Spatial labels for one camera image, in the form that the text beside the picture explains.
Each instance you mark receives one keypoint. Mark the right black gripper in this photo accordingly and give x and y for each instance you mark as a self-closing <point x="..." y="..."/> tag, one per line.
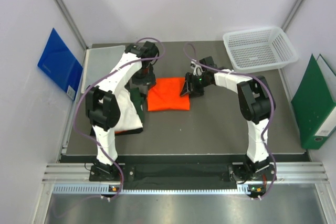
<point x="189" y="79"/>

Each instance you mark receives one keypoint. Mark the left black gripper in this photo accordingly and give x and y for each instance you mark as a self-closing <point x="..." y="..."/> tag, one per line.
<point x="148" y="80"/>

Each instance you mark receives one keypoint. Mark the orange t-shirt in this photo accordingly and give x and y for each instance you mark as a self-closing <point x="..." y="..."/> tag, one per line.
<point x="165" y="95"/>

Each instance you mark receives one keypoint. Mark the white t-shirt stack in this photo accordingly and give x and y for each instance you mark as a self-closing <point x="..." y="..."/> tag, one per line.
<point x="129" y="118"/>

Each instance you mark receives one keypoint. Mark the white plastic basket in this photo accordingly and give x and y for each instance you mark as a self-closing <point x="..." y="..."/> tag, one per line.
<point x="259" y="49"/>

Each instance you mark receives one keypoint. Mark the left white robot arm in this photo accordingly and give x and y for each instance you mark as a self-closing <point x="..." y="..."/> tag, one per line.
<point x="110" y="109"/>

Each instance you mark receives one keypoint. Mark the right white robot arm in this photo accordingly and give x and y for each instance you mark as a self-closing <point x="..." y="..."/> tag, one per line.
<point x="255" y="106"/>

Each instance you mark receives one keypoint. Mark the translucent plastic sheet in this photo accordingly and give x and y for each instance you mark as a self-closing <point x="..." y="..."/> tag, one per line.
<point x="99" y="62"/>

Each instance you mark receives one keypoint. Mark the blue folder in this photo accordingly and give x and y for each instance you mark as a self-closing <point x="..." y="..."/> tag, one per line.
<point x="60" y="65"/>

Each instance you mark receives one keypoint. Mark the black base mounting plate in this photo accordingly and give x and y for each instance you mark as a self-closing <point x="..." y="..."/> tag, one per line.
<point x="145" y="172"/>

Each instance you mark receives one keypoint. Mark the green binder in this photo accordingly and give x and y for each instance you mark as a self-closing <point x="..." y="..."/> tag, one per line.
<point x="314" y="104"/>

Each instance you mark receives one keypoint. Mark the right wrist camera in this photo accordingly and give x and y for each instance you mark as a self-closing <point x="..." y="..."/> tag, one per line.
<point x="207" y="61"/>

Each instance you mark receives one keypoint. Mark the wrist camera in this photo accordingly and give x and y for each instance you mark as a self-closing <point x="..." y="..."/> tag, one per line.
<point x="207" y="61"/>
<point x="151" y="50"/>

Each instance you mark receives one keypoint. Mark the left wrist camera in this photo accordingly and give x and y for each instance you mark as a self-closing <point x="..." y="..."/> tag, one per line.
<point x="151" y="50"/>

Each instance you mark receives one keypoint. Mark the aluminium rail frame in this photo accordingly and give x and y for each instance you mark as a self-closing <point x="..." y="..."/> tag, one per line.
<point x="178" y="189"/>

